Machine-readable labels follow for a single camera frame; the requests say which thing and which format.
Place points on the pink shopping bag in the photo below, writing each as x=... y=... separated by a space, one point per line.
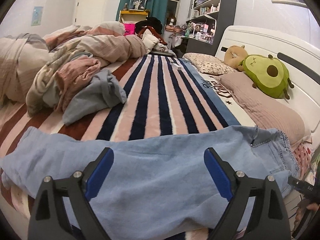
x=129 y=29

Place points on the clothes pile on chair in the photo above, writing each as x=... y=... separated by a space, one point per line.
x=150 y=32

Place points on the pink ribbed pillow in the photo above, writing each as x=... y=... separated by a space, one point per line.
x=265 y=111

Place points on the grey crumpled garment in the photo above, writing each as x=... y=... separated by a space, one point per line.
x=104 y=91

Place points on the glass display case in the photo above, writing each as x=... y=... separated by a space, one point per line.
x=138 y=5

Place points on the light blue denim pants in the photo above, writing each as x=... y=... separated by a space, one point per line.
x=157 y=187

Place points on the small white box on bed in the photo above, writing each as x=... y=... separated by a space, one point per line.
x=176 y=66

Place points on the person's right hand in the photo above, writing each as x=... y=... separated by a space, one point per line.
x=303 y=206

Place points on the pink striped crumpled garment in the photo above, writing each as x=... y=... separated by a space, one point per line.
x=69 y=78

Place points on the floral pillow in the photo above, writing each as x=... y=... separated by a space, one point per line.
x=208 y=64

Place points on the crumpled pink grey duvet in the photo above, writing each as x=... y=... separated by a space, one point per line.
x=23 y=56

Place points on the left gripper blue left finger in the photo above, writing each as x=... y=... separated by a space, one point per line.
x=49 y=218

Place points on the striped pink navy blanket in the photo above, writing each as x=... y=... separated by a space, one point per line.
x=160 y=101

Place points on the tan animal plush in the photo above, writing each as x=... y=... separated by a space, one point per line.
x=234 y=56

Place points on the small blue wall poster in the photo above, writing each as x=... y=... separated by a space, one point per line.
x=36 y=16

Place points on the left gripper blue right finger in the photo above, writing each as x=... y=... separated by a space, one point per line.
x=268 y=219

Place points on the yellow shelf unit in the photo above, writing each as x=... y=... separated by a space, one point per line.
x=132 y=16

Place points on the mannequin head with wig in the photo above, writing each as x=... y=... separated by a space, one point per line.
x=170 y=23

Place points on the green avocado plush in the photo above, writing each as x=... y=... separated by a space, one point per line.
x=268 y=74

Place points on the white door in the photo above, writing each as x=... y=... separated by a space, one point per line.
x=89 y=12

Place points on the white bed headboard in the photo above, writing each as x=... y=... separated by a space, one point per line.
x=300 y=58

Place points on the dark grey bookshelf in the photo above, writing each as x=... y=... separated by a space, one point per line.
x=212 y=17

